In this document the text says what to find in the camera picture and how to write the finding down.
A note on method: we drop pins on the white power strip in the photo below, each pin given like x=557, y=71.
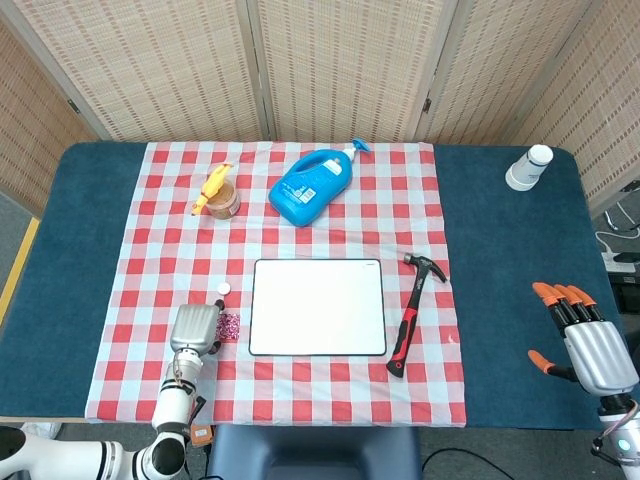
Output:
x=617, y=263

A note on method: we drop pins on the woven folding screen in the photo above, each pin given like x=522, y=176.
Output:
x=340, y=65

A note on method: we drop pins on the small white round disc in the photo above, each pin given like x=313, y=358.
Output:
x=223, y=288

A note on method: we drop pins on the metal screen hinge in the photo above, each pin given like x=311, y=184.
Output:
x=74, y=106
x=426, y=105

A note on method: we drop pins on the clear jar of rubber bands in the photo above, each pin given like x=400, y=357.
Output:
x=225, y=202

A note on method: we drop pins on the red white checkered tablecloth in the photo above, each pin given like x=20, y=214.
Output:
x=280, y=240

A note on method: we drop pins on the white board with black frame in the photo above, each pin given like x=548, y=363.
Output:
x=317, y=307

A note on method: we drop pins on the black red claw hammer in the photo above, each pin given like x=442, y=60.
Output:
x=411, y=315

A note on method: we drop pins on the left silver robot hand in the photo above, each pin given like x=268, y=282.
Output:
x=194, y=327

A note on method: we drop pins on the blue pump bottle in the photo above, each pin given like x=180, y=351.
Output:
x=305, y=192

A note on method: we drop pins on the red white patterned plastic packet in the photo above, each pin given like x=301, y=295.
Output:
x=231, y=326

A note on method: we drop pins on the dark blue table cover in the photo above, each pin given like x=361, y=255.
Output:
x=510, y=260

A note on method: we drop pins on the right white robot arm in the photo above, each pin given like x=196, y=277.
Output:
x=620, y=430

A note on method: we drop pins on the orange tag on arm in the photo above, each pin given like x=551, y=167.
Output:
x=202, y=435

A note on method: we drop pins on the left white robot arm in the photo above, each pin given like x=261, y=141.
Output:
x=170, y=400

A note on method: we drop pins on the stack of white paper cups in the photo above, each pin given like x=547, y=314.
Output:
x=529, y=167

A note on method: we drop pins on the yellow rubber chicken toy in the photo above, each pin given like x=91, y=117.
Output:
x=212, y=185

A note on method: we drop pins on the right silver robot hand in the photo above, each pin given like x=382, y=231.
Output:
x=595, y=355

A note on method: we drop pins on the dark blue chair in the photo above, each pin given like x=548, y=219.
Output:
x=315, y=452

